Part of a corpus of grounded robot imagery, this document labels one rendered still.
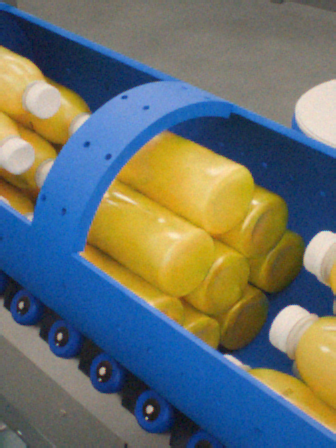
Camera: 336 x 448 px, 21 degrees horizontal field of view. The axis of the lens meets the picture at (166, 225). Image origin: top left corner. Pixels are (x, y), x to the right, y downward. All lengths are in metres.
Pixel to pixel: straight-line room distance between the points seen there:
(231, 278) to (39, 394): 0.29
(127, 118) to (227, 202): 0.12
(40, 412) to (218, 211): 0.36
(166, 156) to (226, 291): 0.15
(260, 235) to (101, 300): 0.19
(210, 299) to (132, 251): 0.10
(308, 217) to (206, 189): 0.19
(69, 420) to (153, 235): 0.29
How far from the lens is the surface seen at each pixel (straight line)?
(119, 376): 0.93
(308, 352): 0.72
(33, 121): 1.12
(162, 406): 0.89
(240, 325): 0.95
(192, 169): 0.84
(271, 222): 0.91
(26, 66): 1.08
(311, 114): 1.30
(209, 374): 0.72
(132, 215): 0.85
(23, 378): 1.08
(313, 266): 0.77
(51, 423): 1.05
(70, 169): 0.84
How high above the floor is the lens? 1.60
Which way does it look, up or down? 33 degrees down
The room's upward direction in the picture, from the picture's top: 1 degrees counter-clockwise
